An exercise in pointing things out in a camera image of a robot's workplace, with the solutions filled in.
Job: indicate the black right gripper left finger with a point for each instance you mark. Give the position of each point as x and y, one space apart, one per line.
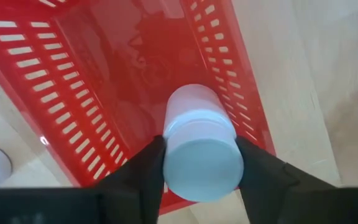
135 186

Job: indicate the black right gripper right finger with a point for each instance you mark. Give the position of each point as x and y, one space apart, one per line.
266 186

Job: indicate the red plastic slotted basket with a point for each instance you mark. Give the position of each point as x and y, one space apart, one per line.
135 62

